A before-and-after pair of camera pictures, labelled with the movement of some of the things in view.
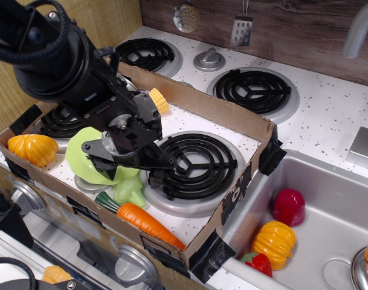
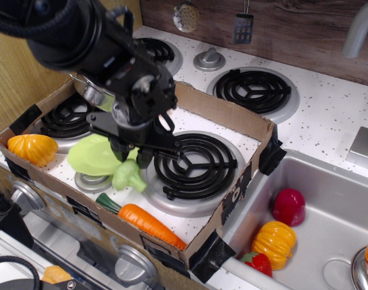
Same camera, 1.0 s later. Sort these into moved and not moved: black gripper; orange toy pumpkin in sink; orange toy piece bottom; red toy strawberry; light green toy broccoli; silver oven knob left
Moved: black gripper; light green toy broccoli
Not moved: orange toy piece bottom; red toy strawberry; orange toy pumpkin in sink; silver oven knob left
